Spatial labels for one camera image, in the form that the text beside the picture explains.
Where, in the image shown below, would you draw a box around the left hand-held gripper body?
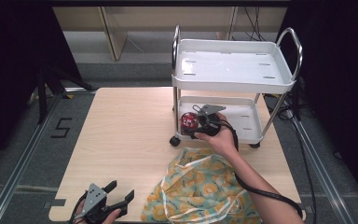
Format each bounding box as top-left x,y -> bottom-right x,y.
74,182 -> 129,224

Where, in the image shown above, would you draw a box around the black tape strip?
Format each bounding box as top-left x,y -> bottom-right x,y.
43,198 -> 67,210

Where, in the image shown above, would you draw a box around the person's left hand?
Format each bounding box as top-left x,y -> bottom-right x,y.
74,199 -> 123,224

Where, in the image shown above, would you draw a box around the person's right hand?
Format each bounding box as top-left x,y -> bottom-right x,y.
194,111 -> 239,158

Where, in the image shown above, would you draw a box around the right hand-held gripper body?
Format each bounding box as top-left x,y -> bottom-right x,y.
195,104 -> 227,138

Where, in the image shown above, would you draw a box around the dark curtain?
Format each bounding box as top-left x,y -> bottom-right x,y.
276,0 -> 358,203
0,0 -> 82,175

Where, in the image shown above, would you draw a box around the yellow green patterned cloth bag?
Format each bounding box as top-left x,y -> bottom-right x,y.
140,147 -> 263,224

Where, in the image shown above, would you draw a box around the red round can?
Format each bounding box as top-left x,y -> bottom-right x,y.
180,111 -> 200,135

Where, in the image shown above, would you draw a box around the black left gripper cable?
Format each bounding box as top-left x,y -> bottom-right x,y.
68,190 -> 90,224

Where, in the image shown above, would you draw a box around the black floor cables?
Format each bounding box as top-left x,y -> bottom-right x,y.
263,91 -> 317,224

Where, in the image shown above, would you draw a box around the black metal stand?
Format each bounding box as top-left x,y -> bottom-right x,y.
36,65 -> 98,125

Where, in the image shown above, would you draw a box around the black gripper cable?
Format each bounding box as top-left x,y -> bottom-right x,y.
68,190 -> 90,224
213,119 -> 304,219

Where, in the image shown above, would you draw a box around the black hanging cables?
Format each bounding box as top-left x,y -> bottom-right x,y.
231,7 -> 267,42

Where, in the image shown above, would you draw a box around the white two-tier cart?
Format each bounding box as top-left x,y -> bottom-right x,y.
169,23 -> 304,149

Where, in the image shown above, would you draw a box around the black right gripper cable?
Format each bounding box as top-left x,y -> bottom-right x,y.
213,119 -> 304,219

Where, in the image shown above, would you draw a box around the metal floor rail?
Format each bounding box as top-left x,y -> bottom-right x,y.
0,92 -> 63,224
292,117 -> 355,224

